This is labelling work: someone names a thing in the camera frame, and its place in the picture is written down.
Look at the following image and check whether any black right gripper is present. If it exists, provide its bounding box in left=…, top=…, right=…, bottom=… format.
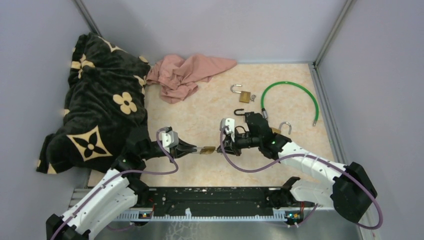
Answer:
left=217, top=128, right=262, bottom=156

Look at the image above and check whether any long-shackle brass padlock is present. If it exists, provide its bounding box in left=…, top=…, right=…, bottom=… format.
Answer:
left=195, top=146, right=216, bottom=155

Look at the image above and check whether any large brass padlock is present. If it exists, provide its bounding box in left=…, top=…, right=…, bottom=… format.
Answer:
left=271, top=121, right=292, bottom=135

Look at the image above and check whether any black padlock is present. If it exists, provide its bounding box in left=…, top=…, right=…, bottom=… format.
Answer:
left=233, top=108, right=246, bottom=117

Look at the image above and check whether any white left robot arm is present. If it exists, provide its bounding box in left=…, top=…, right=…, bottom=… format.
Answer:
left=46, top=127, right=199, bottom=240

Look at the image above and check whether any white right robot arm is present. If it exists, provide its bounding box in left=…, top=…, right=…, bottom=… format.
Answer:
left=217, top=112, right=382, bottom=224

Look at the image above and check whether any small brass padlock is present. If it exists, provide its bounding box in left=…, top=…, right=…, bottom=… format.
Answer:
left=230, top=84, right=251, bottom=104

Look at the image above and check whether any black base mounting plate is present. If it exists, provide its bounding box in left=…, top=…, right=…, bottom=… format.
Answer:
left=135, top=187, right=314, bottom=225

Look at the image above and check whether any pink crumpled cloth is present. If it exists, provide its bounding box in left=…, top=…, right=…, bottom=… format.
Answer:
left=146, top=53, right=238, bottom=104

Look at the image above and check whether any black floral plush blanket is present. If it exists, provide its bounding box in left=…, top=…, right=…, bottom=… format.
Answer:
left=36, top=33, right=151, bottom=174

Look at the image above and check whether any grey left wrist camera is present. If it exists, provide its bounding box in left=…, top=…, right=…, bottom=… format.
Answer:
left=161, top=130, right=179, bottom=151

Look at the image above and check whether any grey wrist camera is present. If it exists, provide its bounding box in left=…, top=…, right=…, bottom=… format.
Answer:
left=219, top=118, right=235, bottom=135
left=161, top=130, right=179, bottom=151

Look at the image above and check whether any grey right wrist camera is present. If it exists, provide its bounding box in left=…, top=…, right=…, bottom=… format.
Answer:
left=219, top=118, right=235, bottom=135

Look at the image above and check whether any green cable lock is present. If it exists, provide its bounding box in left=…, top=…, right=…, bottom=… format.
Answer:
left=260, top=81, right=320, bottom=127

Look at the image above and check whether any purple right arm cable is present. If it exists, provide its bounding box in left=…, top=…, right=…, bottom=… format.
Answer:
left=219, top=125, right=384, bottom=230

